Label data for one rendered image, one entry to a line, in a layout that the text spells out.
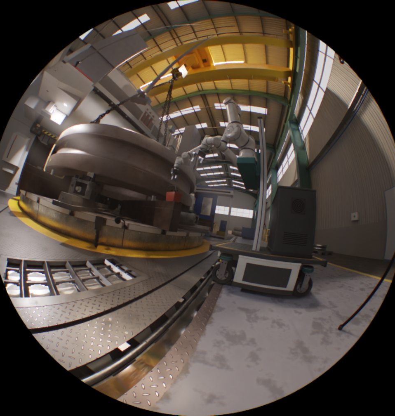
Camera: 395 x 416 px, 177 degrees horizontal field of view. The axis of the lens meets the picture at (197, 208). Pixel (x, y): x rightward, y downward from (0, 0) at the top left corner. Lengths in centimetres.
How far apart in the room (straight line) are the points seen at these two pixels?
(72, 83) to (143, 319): 344
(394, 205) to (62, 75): 780
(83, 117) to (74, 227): 408
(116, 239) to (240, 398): 160
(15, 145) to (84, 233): 349
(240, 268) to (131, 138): 229
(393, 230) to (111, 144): 681
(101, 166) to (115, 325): 197
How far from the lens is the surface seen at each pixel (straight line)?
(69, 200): 149
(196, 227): 272
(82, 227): 162
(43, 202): 197
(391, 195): 517
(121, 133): 237
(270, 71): 1186
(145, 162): 238
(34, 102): 416
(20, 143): 442
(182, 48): 1168
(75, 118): 505
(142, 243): 167
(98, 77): 415
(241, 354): 58
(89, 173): 203
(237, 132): 110
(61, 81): 328
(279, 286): 99
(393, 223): 504
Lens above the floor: 45
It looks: 8 degrees up
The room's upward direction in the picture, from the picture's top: 11 degrees clockwise
